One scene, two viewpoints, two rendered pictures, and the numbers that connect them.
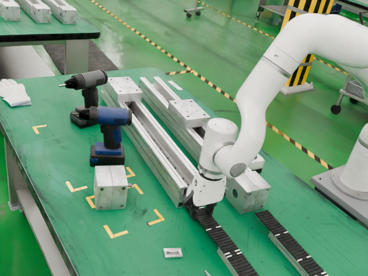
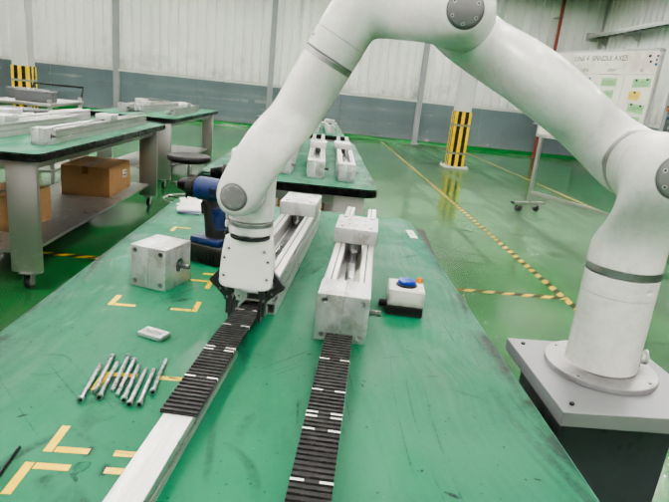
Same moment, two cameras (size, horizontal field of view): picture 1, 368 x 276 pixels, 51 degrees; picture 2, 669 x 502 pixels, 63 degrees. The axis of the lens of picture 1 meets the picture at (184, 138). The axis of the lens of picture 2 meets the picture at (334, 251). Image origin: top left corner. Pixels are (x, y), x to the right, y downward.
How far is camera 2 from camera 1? 93 cm
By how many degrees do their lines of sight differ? 37
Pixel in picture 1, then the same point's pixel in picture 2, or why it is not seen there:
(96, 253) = (71, 308)
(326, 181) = (533, 349)
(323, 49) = (384, 17)
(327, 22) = not seen: outside the picture
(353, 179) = (574, 344)
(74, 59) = not seen: hidden behind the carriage
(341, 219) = (507, 399)
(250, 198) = (328, 309)
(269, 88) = (300, 81)
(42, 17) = (314, 171)
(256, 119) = (272, 124)
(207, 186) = (234, 250)
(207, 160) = not seen: hidden behind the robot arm
